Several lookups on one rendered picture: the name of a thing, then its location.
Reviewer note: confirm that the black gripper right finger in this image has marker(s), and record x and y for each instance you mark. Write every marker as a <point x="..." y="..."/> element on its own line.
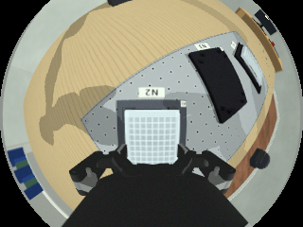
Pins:
<point x="220" y="172"/>

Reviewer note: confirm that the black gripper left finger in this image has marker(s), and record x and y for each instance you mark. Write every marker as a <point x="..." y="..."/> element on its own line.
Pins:
<point x="86" y="173"/>

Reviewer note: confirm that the white label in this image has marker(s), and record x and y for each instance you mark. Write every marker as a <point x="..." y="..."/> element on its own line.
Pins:
<point x="202" y="46"/>
<point x="233" y="45"/>
<point x="151" y="92"/>

